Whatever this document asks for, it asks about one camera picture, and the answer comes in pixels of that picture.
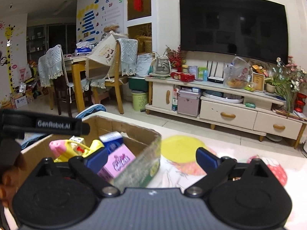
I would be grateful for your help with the wooden chair with lace cover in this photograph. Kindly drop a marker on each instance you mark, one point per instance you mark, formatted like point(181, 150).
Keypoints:
point(114, 59)

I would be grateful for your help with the blue wall sticker chart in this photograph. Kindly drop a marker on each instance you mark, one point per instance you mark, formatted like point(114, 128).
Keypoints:
point(88, 24)

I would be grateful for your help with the red flat box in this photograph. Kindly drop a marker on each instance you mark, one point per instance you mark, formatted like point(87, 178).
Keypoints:
point(184, 77)

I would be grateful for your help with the yellow wooden dining table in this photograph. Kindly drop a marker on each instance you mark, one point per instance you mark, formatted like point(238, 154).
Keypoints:
point(77, 64)

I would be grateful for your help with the pink yellow doll toy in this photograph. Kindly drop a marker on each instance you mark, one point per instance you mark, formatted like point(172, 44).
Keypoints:
point(63, 150)

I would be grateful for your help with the red vase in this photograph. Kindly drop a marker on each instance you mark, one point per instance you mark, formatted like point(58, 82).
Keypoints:
point(299, 102)

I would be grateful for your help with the long blue box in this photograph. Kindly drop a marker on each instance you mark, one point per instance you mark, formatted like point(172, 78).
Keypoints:
point(111, 141)

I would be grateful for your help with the clear plastic snack bag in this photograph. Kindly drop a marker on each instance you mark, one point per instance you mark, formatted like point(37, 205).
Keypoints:
point(236, 74)

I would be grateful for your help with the person's left hand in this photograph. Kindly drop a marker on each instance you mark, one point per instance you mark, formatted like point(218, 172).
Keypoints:
point(10, 181)

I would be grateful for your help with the green waste bin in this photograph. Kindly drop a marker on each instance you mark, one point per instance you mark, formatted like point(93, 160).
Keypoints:
point(140, 99)

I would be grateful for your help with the pink cartoon box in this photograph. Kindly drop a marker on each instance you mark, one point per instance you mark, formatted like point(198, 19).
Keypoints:
point(117, 162)

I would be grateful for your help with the dark green storage bin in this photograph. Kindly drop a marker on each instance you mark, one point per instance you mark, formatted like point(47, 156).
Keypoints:
point(138, 84)

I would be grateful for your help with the beige tote bag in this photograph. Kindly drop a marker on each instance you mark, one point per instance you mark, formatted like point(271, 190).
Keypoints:
point(105, 50)

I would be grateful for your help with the white purple small box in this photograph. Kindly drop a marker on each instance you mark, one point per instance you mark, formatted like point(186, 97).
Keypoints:
point(77, 139)

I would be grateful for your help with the cream tv cabinet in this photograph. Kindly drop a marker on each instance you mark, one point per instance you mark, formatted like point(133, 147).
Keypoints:
point(251, 112)

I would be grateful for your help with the pink storage case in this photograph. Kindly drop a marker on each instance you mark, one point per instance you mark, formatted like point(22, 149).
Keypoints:
point(188, 103)

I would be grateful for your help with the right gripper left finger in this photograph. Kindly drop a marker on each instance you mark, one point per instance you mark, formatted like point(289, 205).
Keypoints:
point(86, 169)

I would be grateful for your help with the white kettle appliance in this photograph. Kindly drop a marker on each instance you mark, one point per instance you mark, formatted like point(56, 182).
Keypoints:
point(160, 66)

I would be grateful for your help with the red berry branch decoration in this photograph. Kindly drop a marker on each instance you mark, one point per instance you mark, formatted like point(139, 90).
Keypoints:
point(177, 57)

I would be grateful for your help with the dark chair with lace cover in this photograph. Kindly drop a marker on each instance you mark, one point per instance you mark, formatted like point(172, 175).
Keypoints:
point(52, 70)

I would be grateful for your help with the giraffe height chart sticker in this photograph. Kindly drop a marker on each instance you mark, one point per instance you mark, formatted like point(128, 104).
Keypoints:
point(8, 77)

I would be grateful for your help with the framed certificate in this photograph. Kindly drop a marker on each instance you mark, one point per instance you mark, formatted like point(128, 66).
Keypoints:
point(258, 81)

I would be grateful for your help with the potted flower plant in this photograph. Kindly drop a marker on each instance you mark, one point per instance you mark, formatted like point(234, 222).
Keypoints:
point(288, 79)

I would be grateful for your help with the black flat screen television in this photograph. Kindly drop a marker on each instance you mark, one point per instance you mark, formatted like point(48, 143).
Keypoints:
point(254, 29)

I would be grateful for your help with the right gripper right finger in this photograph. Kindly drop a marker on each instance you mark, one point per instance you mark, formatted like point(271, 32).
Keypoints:
point(217, 170)

